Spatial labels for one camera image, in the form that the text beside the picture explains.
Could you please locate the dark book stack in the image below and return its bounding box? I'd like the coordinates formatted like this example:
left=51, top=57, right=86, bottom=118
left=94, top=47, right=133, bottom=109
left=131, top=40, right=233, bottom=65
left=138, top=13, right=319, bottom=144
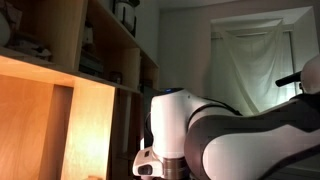
left=78, top=49, right=105, bottom=79

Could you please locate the small white figurine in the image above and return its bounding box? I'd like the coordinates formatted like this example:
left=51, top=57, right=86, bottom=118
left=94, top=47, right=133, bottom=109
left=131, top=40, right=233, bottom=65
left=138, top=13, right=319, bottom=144
left=81, top=20, right=95, bottom=46

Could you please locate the pile of papers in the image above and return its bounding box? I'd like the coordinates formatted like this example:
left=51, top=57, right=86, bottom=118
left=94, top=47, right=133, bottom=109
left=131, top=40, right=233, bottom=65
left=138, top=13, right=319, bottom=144
left=6, top=31, right=52, bottom=63

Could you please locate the white sheet curtain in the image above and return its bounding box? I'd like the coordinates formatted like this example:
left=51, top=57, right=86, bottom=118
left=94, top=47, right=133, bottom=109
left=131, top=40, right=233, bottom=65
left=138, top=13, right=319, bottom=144
left=209, top=19, right=303, bottom=117

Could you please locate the small dark jar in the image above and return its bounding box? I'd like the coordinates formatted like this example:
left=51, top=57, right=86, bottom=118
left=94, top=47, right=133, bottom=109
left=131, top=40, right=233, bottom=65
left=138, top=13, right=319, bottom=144
left=109, top=71, right=123, bottom=85

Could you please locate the wooden shelf unit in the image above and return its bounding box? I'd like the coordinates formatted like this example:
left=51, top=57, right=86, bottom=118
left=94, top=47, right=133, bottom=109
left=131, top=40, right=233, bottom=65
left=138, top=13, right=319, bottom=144
left=0, top=0, right=160, bottom=180

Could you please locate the white pot in black stand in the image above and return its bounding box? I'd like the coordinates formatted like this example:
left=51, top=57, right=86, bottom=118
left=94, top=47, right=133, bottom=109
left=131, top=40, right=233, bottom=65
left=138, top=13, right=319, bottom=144
left=112, top=0, right=138, bottom=38

